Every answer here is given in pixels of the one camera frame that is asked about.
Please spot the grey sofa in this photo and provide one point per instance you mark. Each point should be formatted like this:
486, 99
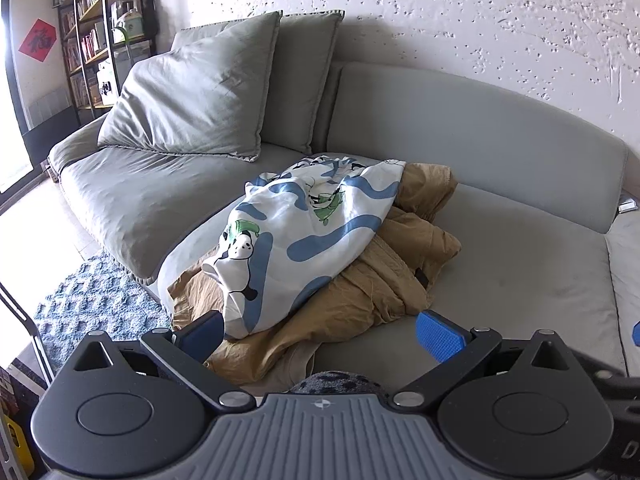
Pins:
500, 160

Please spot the dark wooden bookshelf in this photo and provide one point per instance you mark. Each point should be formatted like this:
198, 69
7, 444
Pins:
107, 50

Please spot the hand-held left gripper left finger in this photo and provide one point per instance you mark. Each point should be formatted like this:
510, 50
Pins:
204, 331

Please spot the tan garment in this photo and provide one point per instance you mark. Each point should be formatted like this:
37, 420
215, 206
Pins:
385, 285

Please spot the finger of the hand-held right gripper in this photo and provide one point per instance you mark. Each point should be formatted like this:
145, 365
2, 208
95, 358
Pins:
636, 332

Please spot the white radiator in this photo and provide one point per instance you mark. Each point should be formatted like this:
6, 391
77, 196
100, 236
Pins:
47, 106

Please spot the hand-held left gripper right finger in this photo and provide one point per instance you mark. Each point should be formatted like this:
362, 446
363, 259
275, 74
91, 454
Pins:
442, 337

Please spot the light grey seat pad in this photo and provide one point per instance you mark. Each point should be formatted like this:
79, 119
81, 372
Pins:
625, 280

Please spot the row of books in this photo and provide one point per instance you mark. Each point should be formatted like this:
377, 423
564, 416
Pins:
87, 42

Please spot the large grey cushion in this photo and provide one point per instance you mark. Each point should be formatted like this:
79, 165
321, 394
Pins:
195, 95

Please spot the green white appliance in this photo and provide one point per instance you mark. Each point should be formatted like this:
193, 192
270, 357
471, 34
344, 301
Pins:
126, 22

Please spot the panda print white blue garment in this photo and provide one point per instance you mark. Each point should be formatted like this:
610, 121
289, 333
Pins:
300, 225

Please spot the red square wall decoration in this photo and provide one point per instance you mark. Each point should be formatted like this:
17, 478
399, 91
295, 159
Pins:
37, 40

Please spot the yellow container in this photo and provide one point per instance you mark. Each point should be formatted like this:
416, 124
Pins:
17, 442

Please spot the small white object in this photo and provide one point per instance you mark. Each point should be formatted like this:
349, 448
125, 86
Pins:
627, 205

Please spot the blue patterned rug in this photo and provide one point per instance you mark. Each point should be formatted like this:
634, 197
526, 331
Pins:
95, 300

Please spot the metal stand leg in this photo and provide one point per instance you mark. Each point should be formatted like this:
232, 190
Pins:
25, 325

